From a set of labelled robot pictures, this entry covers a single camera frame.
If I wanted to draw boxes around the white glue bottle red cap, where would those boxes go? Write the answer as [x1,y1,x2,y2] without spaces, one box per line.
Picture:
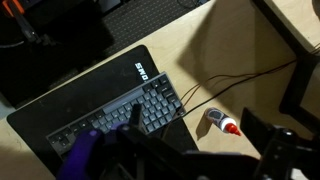
[203,107,242,137]

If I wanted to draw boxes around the clamp with orange-red handle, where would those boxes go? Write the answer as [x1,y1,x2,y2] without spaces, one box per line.
[0,0,54,46]

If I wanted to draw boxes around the grey mechanical keyboard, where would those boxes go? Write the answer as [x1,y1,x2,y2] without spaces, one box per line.
[45,71,187,161]

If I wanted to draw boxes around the black desk mat white logo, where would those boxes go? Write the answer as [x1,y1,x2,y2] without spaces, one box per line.
[6,44,199,178]

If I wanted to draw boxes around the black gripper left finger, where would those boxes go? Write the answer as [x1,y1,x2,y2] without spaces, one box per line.
[56,104,186,180]

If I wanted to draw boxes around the red-brown mouse cable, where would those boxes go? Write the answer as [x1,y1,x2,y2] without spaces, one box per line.
[179,46,320,104]

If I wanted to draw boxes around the black monitor stand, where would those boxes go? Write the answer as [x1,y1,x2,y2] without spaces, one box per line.
[251,0,320,134]

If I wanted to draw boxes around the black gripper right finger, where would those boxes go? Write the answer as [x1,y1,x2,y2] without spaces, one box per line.
[240,107,320,180]

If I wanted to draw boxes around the thin black keyboard cable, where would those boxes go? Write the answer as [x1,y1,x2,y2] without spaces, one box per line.
[163,59,298,141]

